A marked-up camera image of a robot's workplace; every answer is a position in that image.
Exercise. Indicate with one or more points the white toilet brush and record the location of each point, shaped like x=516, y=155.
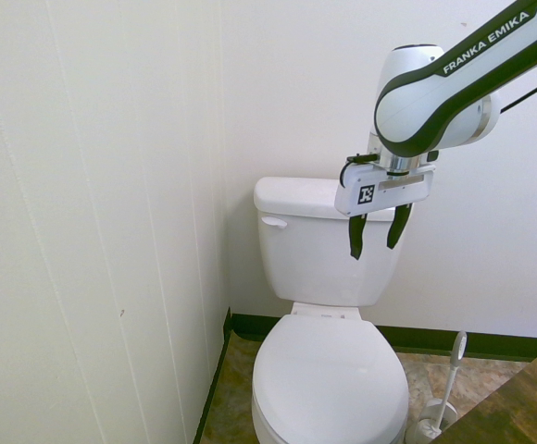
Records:
x=450, y=379

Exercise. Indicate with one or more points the brown wooden table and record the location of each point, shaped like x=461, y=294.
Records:
x=509, y=407

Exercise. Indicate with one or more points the white toilet tank lid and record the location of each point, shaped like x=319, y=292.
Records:
x=296, y=196

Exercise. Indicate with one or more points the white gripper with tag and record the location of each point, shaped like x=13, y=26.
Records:
x=379, y=189

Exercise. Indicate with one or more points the white toilet tank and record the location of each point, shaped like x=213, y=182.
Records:
x=328, y=259

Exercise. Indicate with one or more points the white toilet bowl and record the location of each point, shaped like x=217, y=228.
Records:
x=328, y=416

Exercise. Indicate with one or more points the white Franka Panda arm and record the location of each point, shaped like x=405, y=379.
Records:
x=435, y=99

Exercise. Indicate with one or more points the white flush lever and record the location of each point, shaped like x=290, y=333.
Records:
x=273, y=221

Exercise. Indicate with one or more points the white toilet seat lid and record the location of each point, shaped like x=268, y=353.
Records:
x=328, y=365

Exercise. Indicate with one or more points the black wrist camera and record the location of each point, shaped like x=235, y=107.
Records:
x=360, y=159

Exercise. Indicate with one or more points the white toilet brush holder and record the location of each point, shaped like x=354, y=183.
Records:
x=428, y=423

